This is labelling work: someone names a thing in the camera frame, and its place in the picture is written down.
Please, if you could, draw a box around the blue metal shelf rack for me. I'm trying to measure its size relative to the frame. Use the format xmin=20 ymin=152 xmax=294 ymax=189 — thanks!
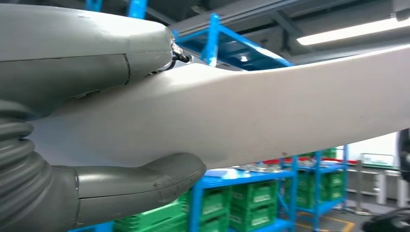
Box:
xmin=85 ymin=0 xmax=294 ymax=72

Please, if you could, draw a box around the green plastic crate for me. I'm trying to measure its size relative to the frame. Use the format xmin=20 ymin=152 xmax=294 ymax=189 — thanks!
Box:
xmin=296 ymin=171 xmax=345 ymax=209
xmin=200 ymin=188 xmax=230 ymax=232
xmin=114 ymin=199 xmax=190 ymax=232
xmin=229 ymin=180 xmax=278 ymax=232

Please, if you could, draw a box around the blue rack with crates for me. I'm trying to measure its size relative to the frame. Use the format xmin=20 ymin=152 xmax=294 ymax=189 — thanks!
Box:
xmin=69 ymin=145 xmax=351 ymax=232

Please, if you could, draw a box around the ceiling light strip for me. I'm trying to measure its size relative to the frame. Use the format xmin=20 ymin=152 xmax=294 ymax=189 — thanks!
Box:
xmin=296 ymin=16 xmax=410 ymax=46

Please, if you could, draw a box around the chrome stanchion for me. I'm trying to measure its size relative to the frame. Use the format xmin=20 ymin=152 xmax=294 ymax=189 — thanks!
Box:
xmin=333 ymin=159 xmax=373 ymax=216

